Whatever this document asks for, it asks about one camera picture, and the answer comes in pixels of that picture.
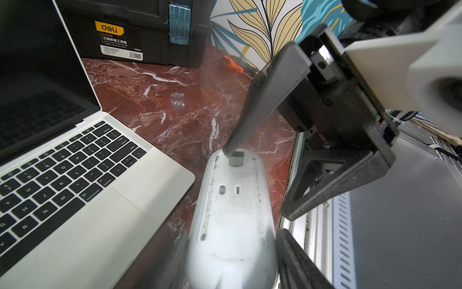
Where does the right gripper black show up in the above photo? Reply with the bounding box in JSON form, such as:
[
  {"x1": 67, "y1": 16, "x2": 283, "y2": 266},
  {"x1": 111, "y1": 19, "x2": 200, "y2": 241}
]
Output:
[{"x1": 223, "y1": 24, "x2": 399, "y2": 220}]

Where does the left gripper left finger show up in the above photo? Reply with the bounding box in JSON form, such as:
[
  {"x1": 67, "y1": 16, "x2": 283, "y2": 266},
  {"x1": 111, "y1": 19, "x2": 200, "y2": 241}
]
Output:
[{"x1": 137, "y1": 230, "x2": 188, "y2": 289}]

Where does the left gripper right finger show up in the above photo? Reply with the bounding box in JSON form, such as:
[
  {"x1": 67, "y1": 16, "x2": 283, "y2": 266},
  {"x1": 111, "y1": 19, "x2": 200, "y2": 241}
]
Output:
[{"x1": 276, "y1": 228, "x2": 334, "y2": 289}]

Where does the white wireless mouse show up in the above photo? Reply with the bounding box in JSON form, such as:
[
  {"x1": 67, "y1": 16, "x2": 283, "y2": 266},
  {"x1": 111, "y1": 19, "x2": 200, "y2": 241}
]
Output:
[{"x1": 185, "y1": 149, "x2": 278, "y2": 289}]

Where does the silver laptop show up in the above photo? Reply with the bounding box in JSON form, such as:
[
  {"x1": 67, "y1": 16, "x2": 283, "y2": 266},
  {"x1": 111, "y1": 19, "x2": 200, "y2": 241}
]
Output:
[{"x1": 1, "y1": 1, "x2": 195, "y2": 289}]

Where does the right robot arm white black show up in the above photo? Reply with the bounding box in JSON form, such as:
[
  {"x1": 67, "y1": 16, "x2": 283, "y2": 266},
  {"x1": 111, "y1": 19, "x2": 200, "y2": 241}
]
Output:
[{"x1": 223, "y1": 1, "x2": 462, "y2": 220}]

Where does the orange screwdriver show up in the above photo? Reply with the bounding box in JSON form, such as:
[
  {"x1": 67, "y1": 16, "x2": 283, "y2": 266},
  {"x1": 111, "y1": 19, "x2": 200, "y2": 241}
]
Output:
[{"x1": 221, "y1": 55, "x2": 255, "y2": 78}]

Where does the black yellow toolbox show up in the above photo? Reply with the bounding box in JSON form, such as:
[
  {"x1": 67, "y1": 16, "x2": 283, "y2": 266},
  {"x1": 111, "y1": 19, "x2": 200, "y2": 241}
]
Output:
[{"x1": 57, "y1": 0, "x2": 212, "y2": 68}]

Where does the aluminium front rail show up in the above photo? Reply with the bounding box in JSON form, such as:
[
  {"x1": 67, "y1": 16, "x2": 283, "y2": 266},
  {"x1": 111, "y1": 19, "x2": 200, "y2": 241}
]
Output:
[{"x1": 277, "y1": 118, "x2": 462, "y2": 289}]

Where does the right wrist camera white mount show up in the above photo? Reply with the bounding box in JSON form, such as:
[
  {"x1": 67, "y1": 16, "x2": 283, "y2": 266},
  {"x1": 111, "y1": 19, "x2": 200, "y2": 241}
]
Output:
[{"x1": 345, "y1": 1, "x2": 462, "y2": 136}]

